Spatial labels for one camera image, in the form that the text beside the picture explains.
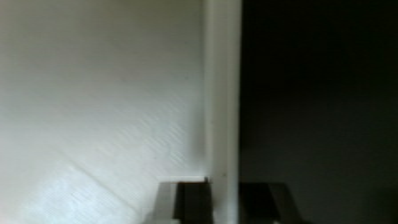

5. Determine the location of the white square table top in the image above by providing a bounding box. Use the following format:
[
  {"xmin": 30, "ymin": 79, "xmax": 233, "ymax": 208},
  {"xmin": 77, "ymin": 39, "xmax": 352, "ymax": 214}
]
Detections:
[{"xmin": 0, "ymin": 0, "xmax": 242, "ymax": 224}]

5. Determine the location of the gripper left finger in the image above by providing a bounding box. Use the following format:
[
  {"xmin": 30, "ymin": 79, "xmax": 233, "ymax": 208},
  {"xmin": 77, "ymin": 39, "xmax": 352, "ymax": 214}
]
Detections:
[{"xmin": 142, "ymin": 181, "xmax": 212, "ymax": 224}]

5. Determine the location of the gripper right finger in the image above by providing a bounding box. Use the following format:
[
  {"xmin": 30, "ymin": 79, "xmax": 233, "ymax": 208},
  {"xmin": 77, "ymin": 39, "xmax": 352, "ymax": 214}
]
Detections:
[{"xmin": 238, "ymin": 182, "xmax": 311, "ymax": 224}]

